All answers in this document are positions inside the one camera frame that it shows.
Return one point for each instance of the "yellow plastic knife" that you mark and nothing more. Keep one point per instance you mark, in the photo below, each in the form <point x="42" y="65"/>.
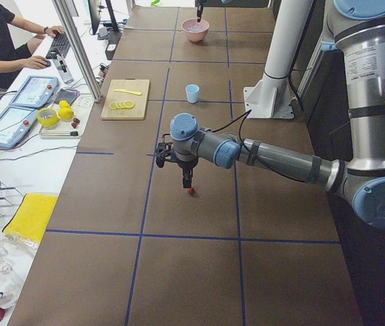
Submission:
<point x="138" y="93"/>

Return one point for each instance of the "seated person black shirt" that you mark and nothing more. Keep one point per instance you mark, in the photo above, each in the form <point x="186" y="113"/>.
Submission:
<point x="13" y="59"/>

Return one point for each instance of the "white tray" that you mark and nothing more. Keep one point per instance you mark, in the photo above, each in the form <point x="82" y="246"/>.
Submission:
<point x="65" y="129"/>

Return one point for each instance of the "wooden cutting board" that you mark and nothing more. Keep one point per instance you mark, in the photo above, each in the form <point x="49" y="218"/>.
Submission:
<point x="140" y="102"/>

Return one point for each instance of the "yellow lemon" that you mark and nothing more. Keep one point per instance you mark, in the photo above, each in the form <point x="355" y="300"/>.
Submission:
<point x="64" y="104"/>
<point x="65" y="113"/>

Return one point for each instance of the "teach pendant far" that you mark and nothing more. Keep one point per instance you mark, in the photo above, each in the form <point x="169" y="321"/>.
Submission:
<point x="35" y="92"/>

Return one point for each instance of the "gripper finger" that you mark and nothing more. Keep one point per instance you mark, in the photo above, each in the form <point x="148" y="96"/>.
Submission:
<point x="198" y="7"/>

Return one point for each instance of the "clear plastic bag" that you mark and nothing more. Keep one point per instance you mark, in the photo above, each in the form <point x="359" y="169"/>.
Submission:
<point x="16" y="257"/>

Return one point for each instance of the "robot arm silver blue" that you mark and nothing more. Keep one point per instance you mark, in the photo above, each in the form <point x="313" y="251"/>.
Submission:
<point x="203" y="4"/>
<point x="357" y="28"/>

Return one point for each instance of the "black keyboard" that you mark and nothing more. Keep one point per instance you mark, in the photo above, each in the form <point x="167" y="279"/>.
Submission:
<point x="59" y="44"/>

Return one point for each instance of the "teach pendant near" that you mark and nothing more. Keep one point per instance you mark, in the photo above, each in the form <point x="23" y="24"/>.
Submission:
<point x="15" y="124"/>

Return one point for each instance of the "pink bowl with ice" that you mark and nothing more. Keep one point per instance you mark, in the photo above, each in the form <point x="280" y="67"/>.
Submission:
<point x="195" y="31"/>

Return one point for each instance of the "clear water bottle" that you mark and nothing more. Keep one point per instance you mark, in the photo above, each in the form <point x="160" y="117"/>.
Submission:
<point x="61" y="66"/>

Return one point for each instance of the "yellow cloth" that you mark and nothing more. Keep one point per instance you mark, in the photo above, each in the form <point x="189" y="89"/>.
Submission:
<point x="32" y="217"/>

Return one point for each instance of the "light blue cup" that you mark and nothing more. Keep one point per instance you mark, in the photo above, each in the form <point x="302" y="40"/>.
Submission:
<point x="192" y="92"/>

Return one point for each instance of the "red strawberry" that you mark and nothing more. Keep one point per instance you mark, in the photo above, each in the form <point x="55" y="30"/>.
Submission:
<point x="191" y="191"/>

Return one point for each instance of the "aluminium frame post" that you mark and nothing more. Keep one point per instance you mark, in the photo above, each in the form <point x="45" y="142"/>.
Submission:
<point x="78" y="48"/>

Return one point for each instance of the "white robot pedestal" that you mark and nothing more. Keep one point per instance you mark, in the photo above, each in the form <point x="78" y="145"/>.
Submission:
<point x="270" y="98"/>

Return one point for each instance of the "yellow tape roll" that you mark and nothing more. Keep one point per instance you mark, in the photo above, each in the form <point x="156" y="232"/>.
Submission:
<point x="47" y="117"/>

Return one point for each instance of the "teach pendant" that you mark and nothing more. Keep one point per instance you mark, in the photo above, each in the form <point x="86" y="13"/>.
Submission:
<point x="35" y="92"/>
<point x="15" y="124"/>

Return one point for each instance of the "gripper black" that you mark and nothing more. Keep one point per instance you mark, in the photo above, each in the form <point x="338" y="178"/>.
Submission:
<point x="185" y="166"/>

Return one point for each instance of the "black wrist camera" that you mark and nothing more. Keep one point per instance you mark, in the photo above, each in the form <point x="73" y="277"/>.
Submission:
<point x="163" y="152"/>

